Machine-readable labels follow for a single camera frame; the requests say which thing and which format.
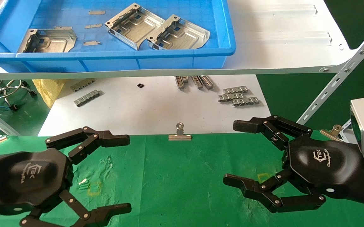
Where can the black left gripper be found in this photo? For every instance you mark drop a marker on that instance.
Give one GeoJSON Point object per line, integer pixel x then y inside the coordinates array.
{"type": "Point", "coordinates": [27, 179]}

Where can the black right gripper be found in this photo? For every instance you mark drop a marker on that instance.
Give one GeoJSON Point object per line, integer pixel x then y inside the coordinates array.
{"type": "Point", "coordinates": [326, 167]}

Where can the stamped metal bracket part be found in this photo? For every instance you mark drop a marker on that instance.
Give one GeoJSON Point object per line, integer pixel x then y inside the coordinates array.
{"type": "Point", "coordinates": [182, 34]}
{"type": "Point", "coordinates": [134, 25]}

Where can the green table cloth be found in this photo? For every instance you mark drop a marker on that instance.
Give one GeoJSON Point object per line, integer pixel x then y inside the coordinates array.
{"type": "Point", "coordinates": [185, 183]}

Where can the grey perforated diagonal strut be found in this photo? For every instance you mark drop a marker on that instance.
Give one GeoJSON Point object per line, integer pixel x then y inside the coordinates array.
{"type": "Point", "coordinates": [10, 130]}

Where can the yellow cloth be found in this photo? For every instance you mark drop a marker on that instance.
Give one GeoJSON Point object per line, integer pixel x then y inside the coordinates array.
{"type": "Point", "coordinates": [49, 91]}

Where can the white perforated diagonal strut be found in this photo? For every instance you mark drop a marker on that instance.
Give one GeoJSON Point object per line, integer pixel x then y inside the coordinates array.
{"type": "Point", "coordinates": [342, 74]}

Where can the white metal shelf board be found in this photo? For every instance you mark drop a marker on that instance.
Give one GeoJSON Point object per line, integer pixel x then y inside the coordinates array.
{"type": "Point", "coordinates": [279, 47]}

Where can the chrome chair base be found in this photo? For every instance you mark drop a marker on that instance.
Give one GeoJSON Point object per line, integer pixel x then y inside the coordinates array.
{"type": "Point", "coordinates": [8, 91]}

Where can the blue plastic bin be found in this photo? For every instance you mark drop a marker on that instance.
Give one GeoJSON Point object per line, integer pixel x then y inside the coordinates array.
{"type": "Point", "coordinates": [169, 63]}

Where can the grey slotted metal rail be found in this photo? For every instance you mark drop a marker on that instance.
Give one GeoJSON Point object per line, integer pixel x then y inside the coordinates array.
{"type": "Point", "coordinates": [197, 82]}
{"type": "Point", "coordinates": [82, 85]}
{"type": "Point", "coordinates": [245, 101]}
{"type": "Point", "coordinates": [87, 97]}
{"type": "Point", "coordinates": [207, 82]}
{"type": "Point", "coordinates": [235, 90]}
{"type": "Point", "coordinates": [231, 97]}
{"type": "Point", "coordinates": [180, 82]}

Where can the metal bracket with notched corner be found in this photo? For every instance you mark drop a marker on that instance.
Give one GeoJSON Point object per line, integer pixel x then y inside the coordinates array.
{"type": "Point", "coordinates": [52, 42]}

